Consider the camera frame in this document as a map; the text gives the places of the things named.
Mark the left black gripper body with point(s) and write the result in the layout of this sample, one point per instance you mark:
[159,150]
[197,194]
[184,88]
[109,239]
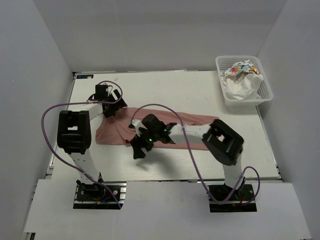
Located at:
[107,98]

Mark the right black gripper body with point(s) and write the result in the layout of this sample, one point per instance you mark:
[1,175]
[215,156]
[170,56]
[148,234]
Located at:
[149,137]

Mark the pink t shirt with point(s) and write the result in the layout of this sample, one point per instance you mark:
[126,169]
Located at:
[114,130]

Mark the white t shirt black print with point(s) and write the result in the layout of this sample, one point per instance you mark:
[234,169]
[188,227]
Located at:
[242,86]

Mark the white colourful print t shirt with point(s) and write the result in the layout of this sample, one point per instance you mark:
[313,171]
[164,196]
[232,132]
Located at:
[242,67]

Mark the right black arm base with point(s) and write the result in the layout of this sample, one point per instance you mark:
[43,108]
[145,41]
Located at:
[240,202]

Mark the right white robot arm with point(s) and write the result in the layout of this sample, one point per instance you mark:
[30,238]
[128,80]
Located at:
[224,143]

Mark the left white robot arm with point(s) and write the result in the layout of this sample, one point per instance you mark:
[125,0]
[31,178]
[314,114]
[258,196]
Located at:
[74,131]

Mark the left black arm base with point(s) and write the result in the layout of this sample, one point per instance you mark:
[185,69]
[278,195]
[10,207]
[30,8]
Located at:
[96,197]

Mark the blue label sticker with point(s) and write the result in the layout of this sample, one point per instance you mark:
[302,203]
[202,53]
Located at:
[84,76]

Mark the white plastic basket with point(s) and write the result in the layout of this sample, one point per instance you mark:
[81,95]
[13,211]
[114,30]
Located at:
[225,62]

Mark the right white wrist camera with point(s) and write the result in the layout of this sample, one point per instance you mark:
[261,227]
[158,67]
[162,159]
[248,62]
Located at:
[135,124]

